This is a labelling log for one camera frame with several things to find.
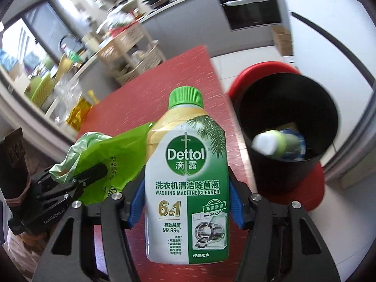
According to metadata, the Dettol cleaner bottle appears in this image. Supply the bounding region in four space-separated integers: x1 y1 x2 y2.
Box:
145 86 230 265

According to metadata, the green plastic basket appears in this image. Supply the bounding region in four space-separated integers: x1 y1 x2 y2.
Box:
24 72 55 108

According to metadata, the red chair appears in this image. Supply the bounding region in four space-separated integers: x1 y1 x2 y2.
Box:
227 61 325 211

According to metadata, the chrome kitchen faucet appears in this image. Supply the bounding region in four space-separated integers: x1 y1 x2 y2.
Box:
59 34 84 55

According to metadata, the beige tiered storage cart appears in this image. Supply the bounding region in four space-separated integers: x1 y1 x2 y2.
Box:
96 22 166 85

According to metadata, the black built-in oven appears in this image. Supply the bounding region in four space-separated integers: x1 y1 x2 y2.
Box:
219 0 282 31

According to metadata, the black trash bin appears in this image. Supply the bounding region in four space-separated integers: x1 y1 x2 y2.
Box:
236 73 339 194

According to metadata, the gold foil bag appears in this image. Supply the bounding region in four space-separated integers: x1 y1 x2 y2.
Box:
66 97 92 131

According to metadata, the white refrigerator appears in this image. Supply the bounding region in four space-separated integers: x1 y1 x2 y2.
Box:
278 0 376 165

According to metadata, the green coconut water bottle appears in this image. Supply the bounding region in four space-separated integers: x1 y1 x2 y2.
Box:
251 130 299 157

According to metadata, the black wok on stove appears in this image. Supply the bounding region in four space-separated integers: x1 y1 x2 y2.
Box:
143 0 171 9

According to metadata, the green plastic bag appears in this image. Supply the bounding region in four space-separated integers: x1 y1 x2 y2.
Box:
48 121 155 206

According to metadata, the blue plastic bag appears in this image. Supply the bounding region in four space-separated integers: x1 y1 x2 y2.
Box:
280 128 306 161

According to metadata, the clear plastic bag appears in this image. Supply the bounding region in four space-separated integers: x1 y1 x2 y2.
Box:
54 74 83 121

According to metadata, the cardboard box on floor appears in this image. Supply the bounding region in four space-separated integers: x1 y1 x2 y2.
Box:
271 26 293 57

